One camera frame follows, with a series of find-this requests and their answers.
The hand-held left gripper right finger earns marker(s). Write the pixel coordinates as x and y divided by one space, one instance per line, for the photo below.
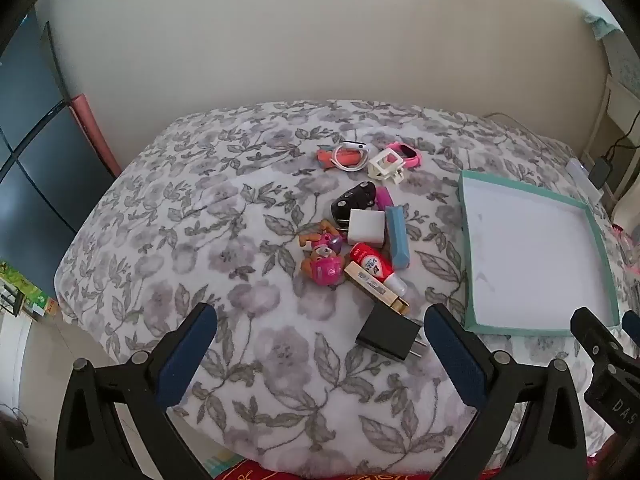
452 355

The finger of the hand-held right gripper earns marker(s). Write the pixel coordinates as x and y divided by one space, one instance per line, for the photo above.
632 321
595 342

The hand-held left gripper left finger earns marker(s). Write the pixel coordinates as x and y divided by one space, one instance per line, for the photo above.
187 355

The teal white box lid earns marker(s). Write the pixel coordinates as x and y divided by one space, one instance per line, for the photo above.
525 260

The red white tube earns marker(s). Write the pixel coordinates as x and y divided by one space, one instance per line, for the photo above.
372 265

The white charger plug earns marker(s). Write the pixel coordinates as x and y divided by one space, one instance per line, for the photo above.
365 227

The pink orange puppy toy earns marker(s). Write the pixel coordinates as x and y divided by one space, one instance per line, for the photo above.
327 244

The pink watch band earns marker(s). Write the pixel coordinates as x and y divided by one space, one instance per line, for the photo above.
406 155

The orange carrot knife toy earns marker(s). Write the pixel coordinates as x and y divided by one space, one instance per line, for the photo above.
330 157

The black charger plug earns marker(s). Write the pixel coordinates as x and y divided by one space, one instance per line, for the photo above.
389 332

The gold beige lipstick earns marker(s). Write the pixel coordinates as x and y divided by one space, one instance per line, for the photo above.
372 287

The floral grey white blanket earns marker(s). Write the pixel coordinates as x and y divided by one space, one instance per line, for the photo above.
210 240

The light blue rectangular case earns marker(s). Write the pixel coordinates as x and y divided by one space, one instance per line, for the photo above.
398 237

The white power strip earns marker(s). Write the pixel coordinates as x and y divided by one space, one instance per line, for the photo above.
582 176

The black power adapter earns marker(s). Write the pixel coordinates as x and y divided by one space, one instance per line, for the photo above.
600 170

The red patterned cloth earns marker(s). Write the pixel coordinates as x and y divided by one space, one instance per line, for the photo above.
300 474

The magenta plastic comb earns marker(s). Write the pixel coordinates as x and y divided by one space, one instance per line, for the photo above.
384 197

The green cardboard boxes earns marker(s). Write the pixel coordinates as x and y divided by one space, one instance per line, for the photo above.
25 297

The black toy car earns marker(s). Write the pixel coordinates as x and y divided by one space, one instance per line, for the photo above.
352 200

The white hair claw clip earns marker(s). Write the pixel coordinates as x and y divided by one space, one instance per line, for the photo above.
384 165

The white bedside shelf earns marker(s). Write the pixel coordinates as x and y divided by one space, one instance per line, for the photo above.
620 105

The pink rolled mat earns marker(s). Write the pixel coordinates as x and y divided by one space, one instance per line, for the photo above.
95 130

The dark blue cabinet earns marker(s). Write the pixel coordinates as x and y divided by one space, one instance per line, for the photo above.
35 150

